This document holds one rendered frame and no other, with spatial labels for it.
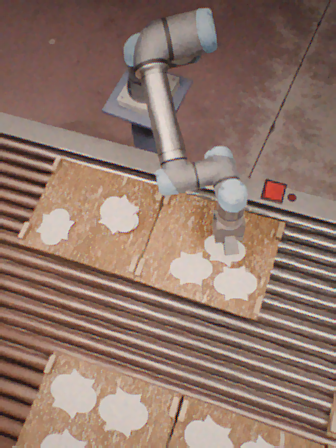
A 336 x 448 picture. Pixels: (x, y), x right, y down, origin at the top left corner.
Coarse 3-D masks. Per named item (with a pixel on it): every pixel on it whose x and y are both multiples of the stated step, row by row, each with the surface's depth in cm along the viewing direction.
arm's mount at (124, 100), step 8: (168, 80) 206; (176, 80) 205; (176, 88) 208; (120, 96) 205; (128, 96) 204; (120, 104) 206; (128, 104) 204; (136, 104) 202; (144, 104) 202; (144, 112) 203
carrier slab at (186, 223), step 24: (168, 216) 180; (192, 216) 180; (168, 240) 176; (192, 240) 176; (264, 240) 175; (168, 264) 173; (216, 264) 172; (240, 264) 172; (264, 264) 172; (168, 288) 170; (192, 288) 169; (264, 288) 168; (240, 312) 166
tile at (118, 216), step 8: (120, 200) 180; (104, 208) 179; (112, 208) 179; (120, 208) 179; (128, 208) 178; (104, 216) 178; (112, 216) 178; (120, 216) 177; (128, 216) 177; (104, 224) 177; (112, 224) 176; (120, 224) 176; (128, 224) 176; (112, 232) 175
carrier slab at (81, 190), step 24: (72, 168) 189; (96, 168) 189; (48, 192) 186; (72, 192) 185; (96, 192) 185; (120, 192) 184; (144, 192) 184; (72, 216) 181; (96, 216) 181; (144, 216) 180; (72, 240) 178; (96, 240) 177; (120, 240) 177; (144, 240) 177; (96, 264) 174; (120, 264) 174
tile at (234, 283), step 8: (224, 272) 170; (232, 272) 170; (240, 272) 170; (248, 272) 170; (216, 280) 169; (224, 280) 169; (232, 280) 169; (240, 280) 169; (248, 280) 169; (256, 280) 169; (216, 288) 168; (224, 288) 168; (232, 288) 168; (240, 288) 168; (248, 288) 168; (232, 296) 167; (240, 296) 167
